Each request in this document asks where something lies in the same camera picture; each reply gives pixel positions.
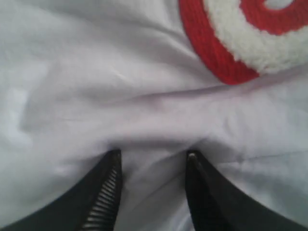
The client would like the white t-shirt red lettering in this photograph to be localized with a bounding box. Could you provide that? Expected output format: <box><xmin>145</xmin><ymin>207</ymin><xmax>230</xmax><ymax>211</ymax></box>
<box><xmin>0</xmin><ymin>0</ymin><xmax>308</xmax><ymax>231</ymax></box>

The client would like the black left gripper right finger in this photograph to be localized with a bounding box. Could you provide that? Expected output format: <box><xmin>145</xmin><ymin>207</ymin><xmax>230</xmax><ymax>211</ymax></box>
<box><xmin>186</xmin><ymin>150</ymin><xmax>307</xmax><ymax>231</ymax></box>

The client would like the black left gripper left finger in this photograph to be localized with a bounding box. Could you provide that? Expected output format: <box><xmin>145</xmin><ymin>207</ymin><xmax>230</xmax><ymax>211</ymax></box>
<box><xmin>3</xmin><ymin>149</ymin><xmax>122</xmax><ymax>231</ymax></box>

